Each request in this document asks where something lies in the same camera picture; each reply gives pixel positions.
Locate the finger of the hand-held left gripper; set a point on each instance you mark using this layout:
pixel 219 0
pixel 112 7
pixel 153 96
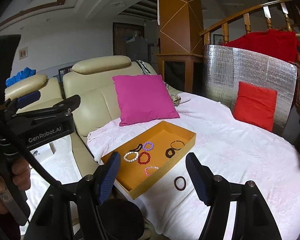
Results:
pixel 67 102
pixel 28 98

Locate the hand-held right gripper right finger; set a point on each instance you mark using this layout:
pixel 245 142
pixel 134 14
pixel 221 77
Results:
pixel 197 180

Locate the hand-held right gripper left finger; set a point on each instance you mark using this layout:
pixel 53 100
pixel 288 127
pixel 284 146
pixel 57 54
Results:
pixel 110 177

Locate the patterned metal bangle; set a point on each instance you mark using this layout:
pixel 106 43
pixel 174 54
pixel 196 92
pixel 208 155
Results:
pixel 177 143

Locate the orange cardboard box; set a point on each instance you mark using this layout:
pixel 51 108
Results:
pixel 150 160

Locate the person's left hand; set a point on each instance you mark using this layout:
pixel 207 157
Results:
pixel 21 172

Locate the blue cloth on sofa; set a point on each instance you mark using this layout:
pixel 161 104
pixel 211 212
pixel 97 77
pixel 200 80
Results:
pixel 20 76

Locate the beige leather sofa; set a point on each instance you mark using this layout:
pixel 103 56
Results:
pixel 90 87

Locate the white cloth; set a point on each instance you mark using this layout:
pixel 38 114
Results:
pixel 62 165

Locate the white fleece blanket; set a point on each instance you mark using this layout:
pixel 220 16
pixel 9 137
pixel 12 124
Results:
pixel 227 160

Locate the pink pillow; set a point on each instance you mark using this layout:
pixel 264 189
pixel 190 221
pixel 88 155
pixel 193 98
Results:
pixel 145 100

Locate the leaf printed cloth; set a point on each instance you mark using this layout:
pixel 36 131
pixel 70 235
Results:
pixel 175 98

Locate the dark wooden door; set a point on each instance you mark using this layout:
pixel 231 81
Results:
pixel 127 38

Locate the grey refrigerator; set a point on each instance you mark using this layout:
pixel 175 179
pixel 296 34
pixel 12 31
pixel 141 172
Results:
pixel 142 50

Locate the red pillow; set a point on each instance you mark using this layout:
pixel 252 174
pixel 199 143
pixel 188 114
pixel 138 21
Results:
pixel 256 105

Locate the silver foil insulation panel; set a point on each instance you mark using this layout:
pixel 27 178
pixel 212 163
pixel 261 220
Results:
pixel 240 67

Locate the wooden pillar cabinet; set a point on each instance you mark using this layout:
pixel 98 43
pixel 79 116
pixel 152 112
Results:
pixel 180 30

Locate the red cloth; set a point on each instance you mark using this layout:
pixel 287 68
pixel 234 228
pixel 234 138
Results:
pixel 267 42

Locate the wooden railing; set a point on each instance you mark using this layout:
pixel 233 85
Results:
pixel 252 17

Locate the small wall picture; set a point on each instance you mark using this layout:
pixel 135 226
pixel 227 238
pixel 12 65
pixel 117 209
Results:
pixel 23 53

